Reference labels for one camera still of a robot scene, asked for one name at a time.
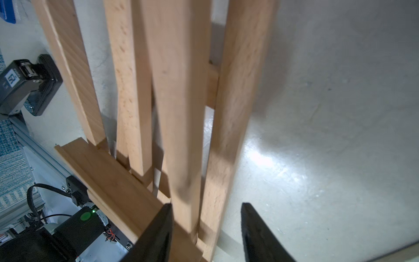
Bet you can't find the light wooden board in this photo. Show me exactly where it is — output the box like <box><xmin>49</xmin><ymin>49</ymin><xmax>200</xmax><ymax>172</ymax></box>
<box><xmin>371</xmin><ymin>242</ymin><xmax>419</xmax><ymax>262</ymax></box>

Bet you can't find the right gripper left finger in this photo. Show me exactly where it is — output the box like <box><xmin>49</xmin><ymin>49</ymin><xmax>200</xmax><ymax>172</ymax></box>
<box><xmin>121</xmin><ymin>204</ymin><xmax>173</xmax><ymax>262</ymax></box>

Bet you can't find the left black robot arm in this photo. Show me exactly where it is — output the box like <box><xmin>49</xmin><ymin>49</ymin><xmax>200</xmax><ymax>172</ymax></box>
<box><xmin>1</xmin><ymin>207</ymin><xmax>105</xmax><ymax>262</ymax></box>

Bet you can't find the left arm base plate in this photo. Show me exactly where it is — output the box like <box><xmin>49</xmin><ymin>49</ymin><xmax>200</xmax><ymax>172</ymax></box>
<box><xmin>65</xmin><ymin>175</ymin><xmax>133</xmax><ymax>251</ymax></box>

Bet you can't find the blue stapler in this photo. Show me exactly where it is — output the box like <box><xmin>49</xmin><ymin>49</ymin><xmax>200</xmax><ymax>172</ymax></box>
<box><xmin>0</xmin><ymin>0</ymin><xmax>16</xmax><ymax>24</ymax></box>

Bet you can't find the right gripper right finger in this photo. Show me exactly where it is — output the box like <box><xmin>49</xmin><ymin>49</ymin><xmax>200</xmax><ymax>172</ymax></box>
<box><xmin>241</xmin><ymin>203</ymin><xmax>295</xmax><ymax>262</ymax></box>

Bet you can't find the aluminium front rail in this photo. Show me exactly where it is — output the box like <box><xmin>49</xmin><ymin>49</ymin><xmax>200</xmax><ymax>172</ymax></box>
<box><xmin>0</xmin><ymin>114</ymin><xmax>132</xmax><ymax>262</ymax></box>

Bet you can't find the black stapler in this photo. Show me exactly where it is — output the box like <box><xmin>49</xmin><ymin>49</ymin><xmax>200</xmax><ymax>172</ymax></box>
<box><xmin>1</xmin><ymin>54</ymin><xmax>63</xmax><ymax>120</ymax></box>

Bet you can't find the small wooden easel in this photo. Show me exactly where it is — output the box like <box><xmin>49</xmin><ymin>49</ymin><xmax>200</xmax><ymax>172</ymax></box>
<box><xmin>139</xmin><ymin>1</ymin><xmax>278</xmax><ymax>261</ymax></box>
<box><xmin>32</xmin><ymin>0</ymin><xmax>204</xmax><ymax>262</ymax></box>

